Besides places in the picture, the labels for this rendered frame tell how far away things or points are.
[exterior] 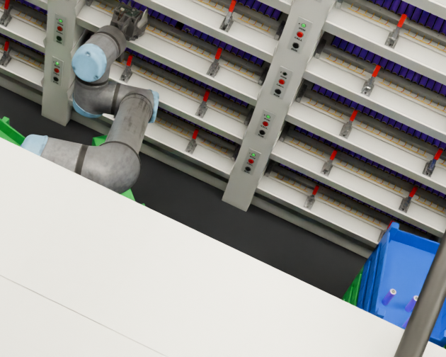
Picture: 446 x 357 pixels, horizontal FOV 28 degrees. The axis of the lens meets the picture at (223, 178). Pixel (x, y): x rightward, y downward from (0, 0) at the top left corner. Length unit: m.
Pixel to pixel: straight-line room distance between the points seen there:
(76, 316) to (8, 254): 0.09
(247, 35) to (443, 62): 0.55
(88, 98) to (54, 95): 0.62
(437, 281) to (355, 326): 0.09
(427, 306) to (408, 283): 1.62
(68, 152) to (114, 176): 0.11
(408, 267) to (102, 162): 1.00
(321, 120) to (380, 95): 0.23
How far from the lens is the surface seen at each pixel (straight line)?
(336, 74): 2.51
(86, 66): 2.39
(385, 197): 2.81
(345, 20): 2.38
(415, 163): 2.67
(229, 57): 2.67
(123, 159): 1.94
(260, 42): 2.52
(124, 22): 2.55
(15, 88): 3.23
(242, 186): 2.96
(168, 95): 2.83
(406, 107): 2.52
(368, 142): 2.65
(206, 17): 2.54
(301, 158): 2.79
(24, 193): 0.92
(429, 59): 2.38
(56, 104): 3.09
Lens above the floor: 2.49
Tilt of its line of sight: 53 degrees down
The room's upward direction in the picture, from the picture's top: 19 degrees clockwise
